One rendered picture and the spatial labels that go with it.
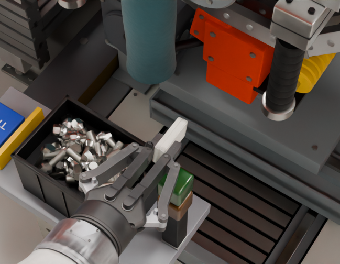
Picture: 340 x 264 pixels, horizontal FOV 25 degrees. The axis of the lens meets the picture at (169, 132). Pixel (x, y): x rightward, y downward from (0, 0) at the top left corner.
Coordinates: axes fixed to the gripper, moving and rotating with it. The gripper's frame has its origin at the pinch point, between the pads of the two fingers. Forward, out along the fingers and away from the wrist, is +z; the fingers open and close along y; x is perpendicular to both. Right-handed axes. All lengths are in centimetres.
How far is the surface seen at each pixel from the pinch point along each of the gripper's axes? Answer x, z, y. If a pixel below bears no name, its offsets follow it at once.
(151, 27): 0.0, 20.3, 14.2
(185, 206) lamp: 10.5, -0.5, -4.3
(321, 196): 43, 44, -19
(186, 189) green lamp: 5.7, -1.6, -4.3
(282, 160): 44, 50, -8
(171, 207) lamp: 10.2, -2.1, -2.9
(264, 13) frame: 0.9, 36.6, 1.2
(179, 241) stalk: 22.7, 2.4, -3.8
